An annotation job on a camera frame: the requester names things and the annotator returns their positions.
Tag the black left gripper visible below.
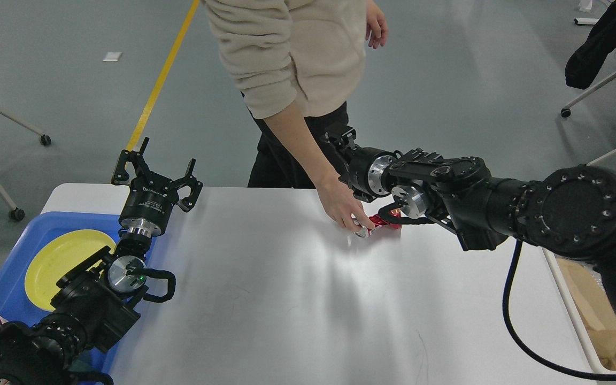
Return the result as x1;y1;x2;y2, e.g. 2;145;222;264
111;137;203;238

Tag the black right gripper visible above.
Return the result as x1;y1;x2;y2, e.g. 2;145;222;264
322;125;397;203

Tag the red foil wrapper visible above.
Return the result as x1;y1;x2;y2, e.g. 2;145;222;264
351;214;403;238

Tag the yellow plastic plate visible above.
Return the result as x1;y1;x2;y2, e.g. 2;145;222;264
24;229;117;312

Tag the brown paper bag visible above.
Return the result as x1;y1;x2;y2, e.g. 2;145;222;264
556;258;616;371

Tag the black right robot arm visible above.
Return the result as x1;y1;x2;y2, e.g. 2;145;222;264
320;124;616;382

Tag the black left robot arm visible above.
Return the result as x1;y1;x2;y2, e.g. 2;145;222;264
0;138;203;384

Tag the person right forearm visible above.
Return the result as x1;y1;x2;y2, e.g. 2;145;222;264
263;102;338;188

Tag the person right hand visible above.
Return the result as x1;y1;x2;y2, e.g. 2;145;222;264
314;174;375;233

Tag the person left hand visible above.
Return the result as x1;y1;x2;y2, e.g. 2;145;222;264
366;1;389;50

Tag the blue plastic tray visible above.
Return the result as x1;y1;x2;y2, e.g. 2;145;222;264
0;212;159;385

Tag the beige plastic bin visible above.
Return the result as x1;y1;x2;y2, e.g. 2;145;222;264
543;250;616;375

